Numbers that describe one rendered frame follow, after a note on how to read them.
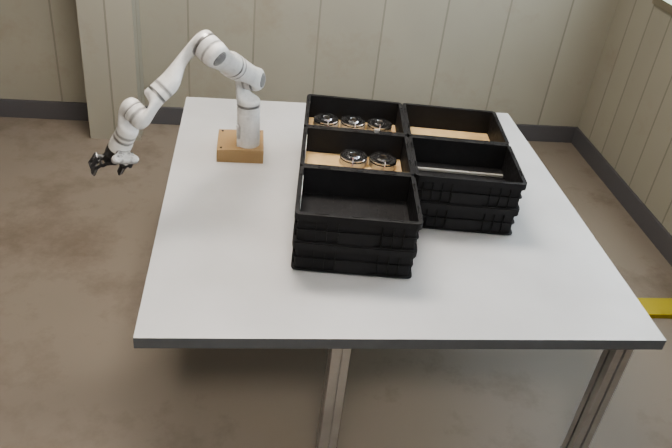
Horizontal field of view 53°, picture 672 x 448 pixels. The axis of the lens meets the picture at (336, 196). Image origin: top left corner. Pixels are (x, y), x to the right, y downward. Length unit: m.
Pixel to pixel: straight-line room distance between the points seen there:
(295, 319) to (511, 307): 0.69
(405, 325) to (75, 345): 1.48
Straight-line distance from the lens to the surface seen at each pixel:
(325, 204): 2.29
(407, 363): 2.94
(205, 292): 2.11
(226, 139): 2.81
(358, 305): 2.10
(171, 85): 2.23
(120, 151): 2.33
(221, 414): 2.69
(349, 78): 4.46
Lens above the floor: 2.08
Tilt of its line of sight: 32 degrees down
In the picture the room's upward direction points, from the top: 7 degrees clockwise
